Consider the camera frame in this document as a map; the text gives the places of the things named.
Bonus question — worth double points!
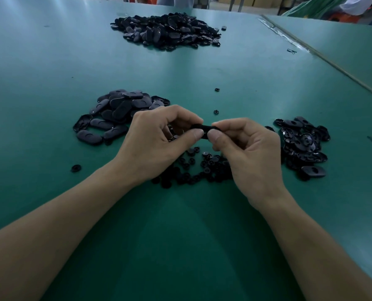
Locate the red plastic stool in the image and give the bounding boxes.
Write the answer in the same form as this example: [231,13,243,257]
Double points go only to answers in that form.
[327,10,361,24]

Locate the green striped bag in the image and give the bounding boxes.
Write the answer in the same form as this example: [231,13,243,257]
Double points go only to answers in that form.
[282,0,349,19]

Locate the person's left hand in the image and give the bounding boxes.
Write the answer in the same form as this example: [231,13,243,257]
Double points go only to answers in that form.
[114,105,205,186]

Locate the person's right forearm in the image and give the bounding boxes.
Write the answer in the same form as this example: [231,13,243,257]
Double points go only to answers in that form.
[258,192,372,301]

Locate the pile of black oval shells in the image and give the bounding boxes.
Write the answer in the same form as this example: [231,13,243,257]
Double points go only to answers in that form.
[265,116,331,181]

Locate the person's left forearm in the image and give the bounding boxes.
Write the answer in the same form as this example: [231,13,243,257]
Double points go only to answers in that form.
[0,161,143,301]

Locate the pile of small black buttons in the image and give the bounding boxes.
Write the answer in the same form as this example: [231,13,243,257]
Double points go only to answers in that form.
[151,146,234,189]

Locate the person's right hand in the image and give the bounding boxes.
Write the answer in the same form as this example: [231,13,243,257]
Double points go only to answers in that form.
[206,117,287,212]

